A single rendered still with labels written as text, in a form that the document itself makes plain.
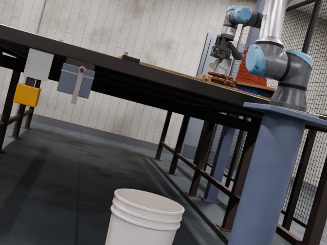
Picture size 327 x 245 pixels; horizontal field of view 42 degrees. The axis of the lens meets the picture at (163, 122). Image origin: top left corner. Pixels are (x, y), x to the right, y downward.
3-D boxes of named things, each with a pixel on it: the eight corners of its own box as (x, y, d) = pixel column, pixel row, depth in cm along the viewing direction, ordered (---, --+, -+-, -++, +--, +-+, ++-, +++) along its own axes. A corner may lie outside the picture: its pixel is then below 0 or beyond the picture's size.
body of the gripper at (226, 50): (209, 57, 218) (215, 34, 217) (222, 61, 221) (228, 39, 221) (217, 57, 211) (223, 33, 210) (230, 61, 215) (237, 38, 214)
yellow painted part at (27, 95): (34, 107, 175) (48, 52, 174) (12, 101, 173) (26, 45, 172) (36, 106, 183) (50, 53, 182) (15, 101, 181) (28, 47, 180)
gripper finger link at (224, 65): (217, 74, 210) (217, 58, 214) (227, 78, 213) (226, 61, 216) (221, 72, 208) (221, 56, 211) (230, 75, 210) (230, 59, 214)
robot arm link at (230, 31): (231, 31, 221) (240, 30, 214) (228, 39, 221) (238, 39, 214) (219, 26, 218) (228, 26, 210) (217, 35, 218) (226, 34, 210)
